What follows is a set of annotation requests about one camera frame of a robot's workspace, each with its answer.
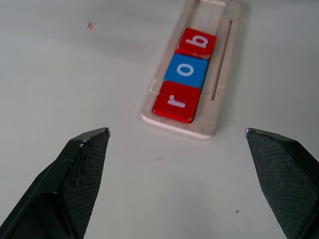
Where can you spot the red letter r block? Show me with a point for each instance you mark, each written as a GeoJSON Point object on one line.
{"type": "Point", "coordinates": [177, 102]}

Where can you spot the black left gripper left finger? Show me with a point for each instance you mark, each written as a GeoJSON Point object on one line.
{"type": "Point", "coordinates": [74, 179]}

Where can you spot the red letter b block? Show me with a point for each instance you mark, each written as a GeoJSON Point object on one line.
{"type": "Point", "coordinates": [197, 42]}

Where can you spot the blue letter o block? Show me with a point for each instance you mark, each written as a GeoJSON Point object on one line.
{"type": "Point", "coordinates": [186, 70]}

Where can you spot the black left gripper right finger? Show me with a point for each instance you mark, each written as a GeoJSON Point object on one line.
{"type": "Point", "coordinates": [286, 179]}

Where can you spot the light wooden letter tray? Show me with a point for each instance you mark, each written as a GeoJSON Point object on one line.
{"type": "Point", "coordinates": [211, 109]}

